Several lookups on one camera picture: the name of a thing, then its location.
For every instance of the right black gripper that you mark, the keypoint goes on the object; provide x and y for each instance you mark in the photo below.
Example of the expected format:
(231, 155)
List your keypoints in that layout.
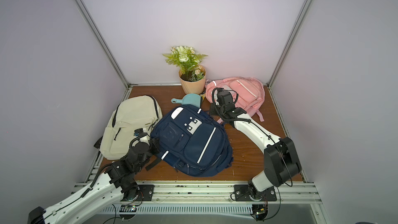
(214, 110)

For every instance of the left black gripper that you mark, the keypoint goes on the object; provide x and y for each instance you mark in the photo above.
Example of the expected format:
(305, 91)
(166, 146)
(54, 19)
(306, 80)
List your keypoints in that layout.
(153, 144)

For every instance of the cream white backpack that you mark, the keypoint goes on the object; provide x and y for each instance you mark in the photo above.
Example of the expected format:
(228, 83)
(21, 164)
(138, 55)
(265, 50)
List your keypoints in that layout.
(141, 112)

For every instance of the navy blue backpack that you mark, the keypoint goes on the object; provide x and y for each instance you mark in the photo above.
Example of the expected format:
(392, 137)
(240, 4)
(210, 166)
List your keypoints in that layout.
(192, 142)

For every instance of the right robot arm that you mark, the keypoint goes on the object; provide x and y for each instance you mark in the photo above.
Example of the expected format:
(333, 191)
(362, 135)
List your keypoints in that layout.
(280, 159)

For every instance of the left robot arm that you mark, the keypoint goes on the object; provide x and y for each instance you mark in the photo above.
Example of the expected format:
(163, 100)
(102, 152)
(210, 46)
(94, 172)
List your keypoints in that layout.
(113, 183)

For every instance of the pink backpack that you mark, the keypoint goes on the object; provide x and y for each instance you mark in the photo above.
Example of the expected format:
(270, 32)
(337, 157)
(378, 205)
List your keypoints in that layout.
(251, 93)

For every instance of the teal plastic paddle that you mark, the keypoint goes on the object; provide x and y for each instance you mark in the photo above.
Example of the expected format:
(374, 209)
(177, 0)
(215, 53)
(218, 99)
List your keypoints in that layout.
(189, 99)

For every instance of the beige plant pot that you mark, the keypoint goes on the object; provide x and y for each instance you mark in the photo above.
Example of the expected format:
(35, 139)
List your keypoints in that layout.
(197, 87)

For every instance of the artificial green flowering plant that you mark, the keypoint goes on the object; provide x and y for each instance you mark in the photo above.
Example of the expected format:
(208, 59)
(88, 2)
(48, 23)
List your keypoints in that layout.
(188, 61)

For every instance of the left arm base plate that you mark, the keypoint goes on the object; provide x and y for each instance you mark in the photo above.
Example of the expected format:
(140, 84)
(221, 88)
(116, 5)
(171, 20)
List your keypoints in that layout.
(139, 193)

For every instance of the aluminium front rail frame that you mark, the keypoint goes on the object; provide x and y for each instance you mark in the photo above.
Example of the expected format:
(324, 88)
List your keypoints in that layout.
(200, 197)

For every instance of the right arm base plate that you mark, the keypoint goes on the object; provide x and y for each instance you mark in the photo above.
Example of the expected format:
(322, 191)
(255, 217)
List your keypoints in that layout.
(245, 192)

